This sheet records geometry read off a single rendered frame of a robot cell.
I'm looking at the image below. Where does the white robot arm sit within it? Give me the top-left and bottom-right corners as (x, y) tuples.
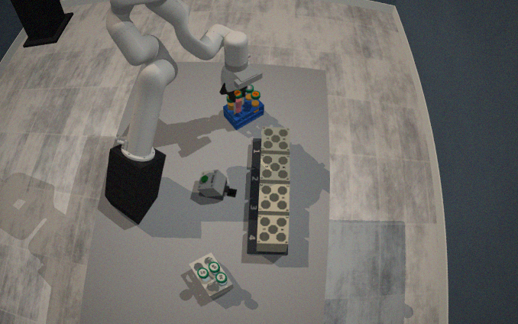
(106, 0), (262, 162)

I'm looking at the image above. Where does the clear tube with green cap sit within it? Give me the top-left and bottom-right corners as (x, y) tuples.
(209, 261), (221, 276)
(215, 272), (227, 286)
(197, 267), (210, 282)

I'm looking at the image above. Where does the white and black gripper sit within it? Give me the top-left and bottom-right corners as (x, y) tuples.
(220, 66), (247, 102)

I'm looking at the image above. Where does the blue tube rack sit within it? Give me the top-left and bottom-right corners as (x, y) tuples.
(224, 98), (264, 131)

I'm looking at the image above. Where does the clear plastic tube rack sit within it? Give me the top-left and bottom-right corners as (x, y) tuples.
(190, 253), (234, 299)

